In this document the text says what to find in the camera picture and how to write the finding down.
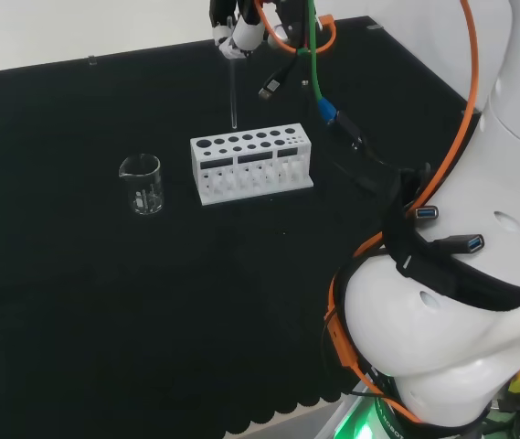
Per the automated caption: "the green cable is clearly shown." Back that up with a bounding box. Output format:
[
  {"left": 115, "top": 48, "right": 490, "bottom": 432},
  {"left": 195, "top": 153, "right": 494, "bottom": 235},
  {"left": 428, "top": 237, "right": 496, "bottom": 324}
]
[{"left": 303, "top": 0, "right": 337, "bottom": 123}]

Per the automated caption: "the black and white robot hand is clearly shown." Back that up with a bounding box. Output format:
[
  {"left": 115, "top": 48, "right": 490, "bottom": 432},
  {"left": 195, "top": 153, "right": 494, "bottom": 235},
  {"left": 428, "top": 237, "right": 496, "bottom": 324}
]
[{"left": 207, "top": 0, "right": 270, "bottom": 60}]

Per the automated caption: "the orange cable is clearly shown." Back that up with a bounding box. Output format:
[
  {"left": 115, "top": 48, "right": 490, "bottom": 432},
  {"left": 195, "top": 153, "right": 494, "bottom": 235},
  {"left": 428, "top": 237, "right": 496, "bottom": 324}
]
[{"left": 253, "top": 0, "right": 480, "bottom": 424}]

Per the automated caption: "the white test tube rack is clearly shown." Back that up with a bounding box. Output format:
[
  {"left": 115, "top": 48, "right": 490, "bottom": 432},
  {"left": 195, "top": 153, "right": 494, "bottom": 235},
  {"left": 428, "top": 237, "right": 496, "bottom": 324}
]
[{"left": 189, "top": 122, "right": 315, "bottom": 207}]

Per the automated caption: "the clear glass rod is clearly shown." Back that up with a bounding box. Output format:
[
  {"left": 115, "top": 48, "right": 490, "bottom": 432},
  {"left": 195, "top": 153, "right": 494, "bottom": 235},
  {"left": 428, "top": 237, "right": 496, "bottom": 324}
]
[{"left": 226, "top": 16, "right": 239, "bottom": 130}]

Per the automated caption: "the black bench cloth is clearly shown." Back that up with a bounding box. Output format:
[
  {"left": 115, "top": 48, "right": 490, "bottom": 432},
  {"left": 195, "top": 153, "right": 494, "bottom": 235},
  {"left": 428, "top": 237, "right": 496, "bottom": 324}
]
[{"left": 0, "top": 16, "right": 484, "bottom": 439}]

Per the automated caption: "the small clear glass beaker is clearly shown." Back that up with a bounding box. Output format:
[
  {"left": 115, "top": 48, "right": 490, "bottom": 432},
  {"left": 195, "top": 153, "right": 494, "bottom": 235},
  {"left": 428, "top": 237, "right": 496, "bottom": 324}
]
[{"left": 118, "top": 153, "right": 166, "bottom": 217}]

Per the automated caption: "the black USB plug cable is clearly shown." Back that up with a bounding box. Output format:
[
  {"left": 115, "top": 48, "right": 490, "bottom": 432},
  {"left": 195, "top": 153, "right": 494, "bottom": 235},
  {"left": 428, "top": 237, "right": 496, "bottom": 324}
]
[{"left": 258, "top": 54, "right": 302, "bottom": 102}]

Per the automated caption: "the black cable with blue plug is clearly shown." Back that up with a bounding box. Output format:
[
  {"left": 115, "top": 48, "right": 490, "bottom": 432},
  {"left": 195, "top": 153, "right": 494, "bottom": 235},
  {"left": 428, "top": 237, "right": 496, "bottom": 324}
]
[{"left": 327, "top": 109, "right": 430, "bottom": 193}]

